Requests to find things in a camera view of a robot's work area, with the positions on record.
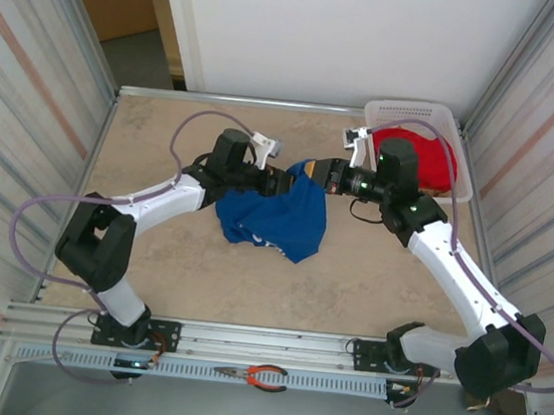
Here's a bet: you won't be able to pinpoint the blue t-shirt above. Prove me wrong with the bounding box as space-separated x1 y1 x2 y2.
209 148 337 268

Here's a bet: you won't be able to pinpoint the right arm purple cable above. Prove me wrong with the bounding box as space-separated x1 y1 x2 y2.
337 115 554 415

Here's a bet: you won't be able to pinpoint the tan cloth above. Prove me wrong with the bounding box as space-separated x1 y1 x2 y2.
418 181 454 201

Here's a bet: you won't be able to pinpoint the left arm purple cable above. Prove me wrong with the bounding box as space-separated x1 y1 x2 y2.
0 89 264 402

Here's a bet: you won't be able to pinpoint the small dark brown pouch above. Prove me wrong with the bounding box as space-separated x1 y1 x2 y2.
464 392 489 414

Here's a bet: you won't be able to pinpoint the small circuit board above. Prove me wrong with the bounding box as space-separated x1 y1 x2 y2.
111 356 156 374

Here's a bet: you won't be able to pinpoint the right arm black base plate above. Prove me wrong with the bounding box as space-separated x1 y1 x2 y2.
348 336 445 382

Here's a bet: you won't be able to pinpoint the orange handled pliers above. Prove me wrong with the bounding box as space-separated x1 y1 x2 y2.
211 357 290 396

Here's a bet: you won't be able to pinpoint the aluminium table frame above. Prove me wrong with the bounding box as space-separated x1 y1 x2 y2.
0 69 554 398

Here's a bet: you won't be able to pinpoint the white plastic basket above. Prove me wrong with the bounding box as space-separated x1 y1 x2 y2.
354 95 484 206

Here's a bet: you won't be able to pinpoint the grey slotted cable duct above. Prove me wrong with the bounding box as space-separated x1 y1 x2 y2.
13 337 392 404

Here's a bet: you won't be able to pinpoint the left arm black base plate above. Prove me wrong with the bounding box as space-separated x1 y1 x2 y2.
90 311 184 355

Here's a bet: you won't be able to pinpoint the red cloth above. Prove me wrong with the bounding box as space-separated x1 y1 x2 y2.
367 124 463 194

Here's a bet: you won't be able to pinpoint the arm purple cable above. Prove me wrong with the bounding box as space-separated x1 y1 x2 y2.
337 115 554 415
0 89 264 402

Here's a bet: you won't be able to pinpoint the white door frame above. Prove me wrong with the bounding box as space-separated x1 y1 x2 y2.
124 0 217 95

